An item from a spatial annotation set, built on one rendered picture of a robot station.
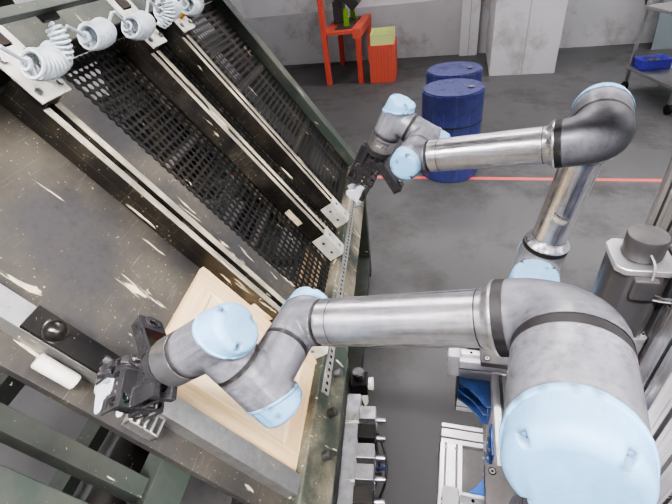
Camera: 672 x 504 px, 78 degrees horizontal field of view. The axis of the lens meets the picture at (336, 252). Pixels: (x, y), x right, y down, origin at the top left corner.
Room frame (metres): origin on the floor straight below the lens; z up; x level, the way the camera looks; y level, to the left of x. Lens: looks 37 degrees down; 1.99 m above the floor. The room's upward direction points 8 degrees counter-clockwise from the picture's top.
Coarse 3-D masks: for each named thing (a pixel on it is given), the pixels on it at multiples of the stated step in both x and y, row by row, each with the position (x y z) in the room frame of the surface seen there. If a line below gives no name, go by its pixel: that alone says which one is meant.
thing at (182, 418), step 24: (0, 288) 0.60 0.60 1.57; (0, 312) 0.56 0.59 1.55; (24, 312) 0.58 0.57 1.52; (24, 336) 0.55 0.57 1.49; (72, 360) 0.54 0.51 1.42; (168, 408) 0.53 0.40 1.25; (192, 408) 0.55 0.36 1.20; (192, 432) 0.51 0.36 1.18; (216, 432) 0.53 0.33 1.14; (216, 456) 0.50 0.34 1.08; (240, 456) 0.50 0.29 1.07; (264, 456) 0.52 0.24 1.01; (264, 480) 0.49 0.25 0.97; (288, 480) 0.50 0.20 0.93
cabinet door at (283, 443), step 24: (192, 288) 0.85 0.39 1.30; (216, 288) 0.90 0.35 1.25; (192, 312) 0.79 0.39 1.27; (312, 360) 0.88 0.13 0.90; (192, 384) 0.62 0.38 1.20; (216, 384) 0.65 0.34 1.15; (216, 408) 0.59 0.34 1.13; (240, 408) 0.62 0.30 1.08; (240, 432) 0.57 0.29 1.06; (264, 432) 0.59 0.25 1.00; (288, 432) 0.62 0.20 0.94; (288, 456) 0.56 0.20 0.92
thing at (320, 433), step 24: (360, 216) 1.82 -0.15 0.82; (336, 264) 1.36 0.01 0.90; (336, 288) 1.21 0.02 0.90; (336, 360) 0.90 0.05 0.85; (312, 384) 0.79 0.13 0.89; (336, 384) 0.82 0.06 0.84; (312, 408) 0.71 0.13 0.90; (312, 432) 0.63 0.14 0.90; (336, 432) 0.67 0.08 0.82; (312, 456) 0.57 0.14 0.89; (312, 480) 0.51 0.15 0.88
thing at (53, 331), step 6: (48, 324) 0.50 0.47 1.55; (54, 324) 0.50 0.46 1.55; (60, 324) 0.50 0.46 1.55; (66, 324) 0.51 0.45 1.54; (42, 330) 0.49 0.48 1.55; (48, 330) 0.49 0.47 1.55; (54, 330) 0.49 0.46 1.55; (60, 330) 0.49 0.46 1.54; (66, 330) 0.50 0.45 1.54; (42, 336) 0.49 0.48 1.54; (48, 336) 0.48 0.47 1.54; (54, 336) 0.49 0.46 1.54; (60, 336) 0.49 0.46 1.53; (66, 336) 0.50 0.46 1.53; (54, 342) 0.49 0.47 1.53
